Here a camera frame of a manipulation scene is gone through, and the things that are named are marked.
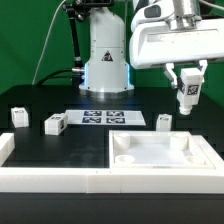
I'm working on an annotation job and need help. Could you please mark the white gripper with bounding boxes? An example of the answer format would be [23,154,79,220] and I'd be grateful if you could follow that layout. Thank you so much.
[129,19,224,89]

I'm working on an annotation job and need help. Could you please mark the white square tabletop part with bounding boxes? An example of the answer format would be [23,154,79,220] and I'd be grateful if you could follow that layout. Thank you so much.
[109,130,215,169]

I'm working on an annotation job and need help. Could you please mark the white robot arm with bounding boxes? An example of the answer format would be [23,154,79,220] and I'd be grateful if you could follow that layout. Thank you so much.
[80,0,224,95]

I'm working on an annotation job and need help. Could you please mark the white sheet with markers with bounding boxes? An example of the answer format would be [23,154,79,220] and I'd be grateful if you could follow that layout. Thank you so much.
[66,110,146,126]

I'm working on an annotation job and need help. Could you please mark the white U-shaped fence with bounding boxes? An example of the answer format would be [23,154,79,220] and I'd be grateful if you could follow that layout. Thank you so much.
[0,133,224,194]

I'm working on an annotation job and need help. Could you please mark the black cable bundle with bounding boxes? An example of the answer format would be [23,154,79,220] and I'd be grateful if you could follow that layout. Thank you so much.
[34,68,83,87]

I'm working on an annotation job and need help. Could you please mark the grey cable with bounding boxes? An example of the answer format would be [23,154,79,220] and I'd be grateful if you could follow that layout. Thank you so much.
[31,0,68,86]

